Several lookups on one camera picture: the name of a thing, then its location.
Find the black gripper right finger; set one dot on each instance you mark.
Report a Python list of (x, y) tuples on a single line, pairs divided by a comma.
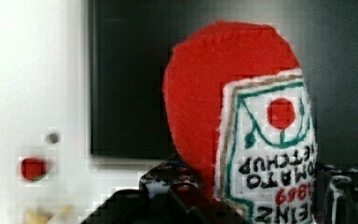
[(335, 199)]

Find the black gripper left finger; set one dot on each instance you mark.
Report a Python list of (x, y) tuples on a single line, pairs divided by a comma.
[(170, 193)]

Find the red felt ketchup bottle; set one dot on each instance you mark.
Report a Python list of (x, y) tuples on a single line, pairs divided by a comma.
[(239, 114)]

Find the toy peeled banana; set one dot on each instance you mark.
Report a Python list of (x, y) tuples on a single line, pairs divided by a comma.
[(64, 216)]

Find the small red toy fruit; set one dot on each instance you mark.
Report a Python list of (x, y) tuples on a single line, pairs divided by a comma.
[(33, 169)]

